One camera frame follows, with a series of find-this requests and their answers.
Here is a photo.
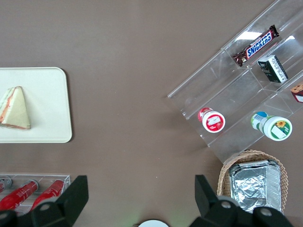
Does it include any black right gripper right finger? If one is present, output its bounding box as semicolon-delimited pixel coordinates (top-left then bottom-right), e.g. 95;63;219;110
189;175;293;227

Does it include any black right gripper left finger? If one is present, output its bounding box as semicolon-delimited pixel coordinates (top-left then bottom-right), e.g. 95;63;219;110
0;175;89;227

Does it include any triangle sandwich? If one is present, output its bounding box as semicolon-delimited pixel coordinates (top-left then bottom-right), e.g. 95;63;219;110
0;86;32;130

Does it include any light tan wicker basket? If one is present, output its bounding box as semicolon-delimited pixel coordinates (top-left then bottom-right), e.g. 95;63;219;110
217;149;289;213

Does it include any white plastic tray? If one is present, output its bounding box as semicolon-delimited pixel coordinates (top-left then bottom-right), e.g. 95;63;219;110
0;67;72;144

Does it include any red cola bottle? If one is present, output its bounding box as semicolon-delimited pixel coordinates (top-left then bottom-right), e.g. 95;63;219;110
0;179;40;211
33;180;66;209

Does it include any clear acrylic bottle box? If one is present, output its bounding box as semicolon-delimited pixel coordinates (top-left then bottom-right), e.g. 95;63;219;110
0;174;71;213

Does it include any aluminium foil container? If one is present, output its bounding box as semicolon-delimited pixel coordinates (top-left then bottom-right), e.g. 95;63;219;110
228;160;284;213

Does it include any red lid yogurt cup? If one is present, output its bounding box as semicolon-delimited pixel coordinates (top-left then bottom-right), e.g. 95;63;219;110
197;107;226;133

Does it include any green lid yogurt cup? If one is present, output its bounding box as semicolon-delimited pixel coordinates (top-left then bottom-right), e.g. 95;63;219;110
250;111;293;142

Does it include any clear acrylic tiered shelf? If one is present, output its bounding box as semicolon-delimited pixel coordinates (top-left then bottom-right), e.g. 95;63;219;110
167;0;303;165

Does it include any cookie snack pack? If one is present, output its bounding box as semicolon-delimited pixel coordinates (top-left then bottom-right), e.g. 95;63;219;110
290;80;303;104

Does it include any small black carton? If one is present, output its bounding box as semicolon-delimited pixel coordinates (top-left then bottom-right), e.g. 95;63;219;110
257;54;289;83

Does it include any Snickers chocolate bar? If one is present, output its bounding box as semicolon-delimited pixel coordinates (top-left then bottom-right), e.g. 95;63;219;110
232;25;280;67

